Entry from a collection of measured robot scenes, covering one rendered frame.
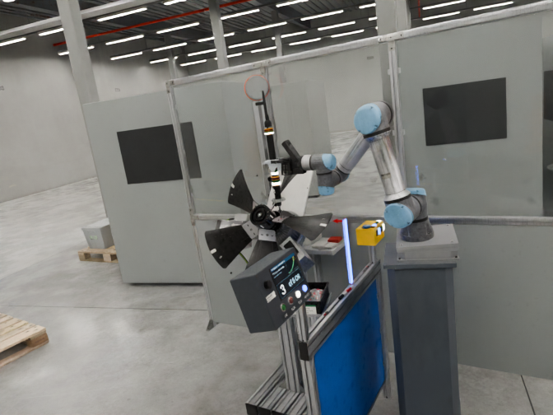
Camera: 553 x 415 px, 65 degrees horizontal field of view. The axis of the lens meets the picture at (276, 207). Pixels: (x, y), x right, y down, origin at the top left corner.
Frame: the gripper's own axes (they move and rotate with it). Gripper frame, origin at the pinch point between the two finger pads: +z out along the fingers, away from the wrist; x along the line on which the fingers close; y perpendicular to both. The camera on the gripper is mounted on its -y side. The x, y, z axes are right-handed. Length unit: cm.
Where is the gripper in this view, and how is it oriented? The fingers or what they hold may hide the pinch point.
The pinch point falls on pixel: (268, 160)
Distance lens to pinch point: 220.3
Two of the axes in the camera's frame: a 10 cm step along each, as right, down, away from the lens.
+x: 5.0, -2.6, 8.2
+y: 1.3, 9.7, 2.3
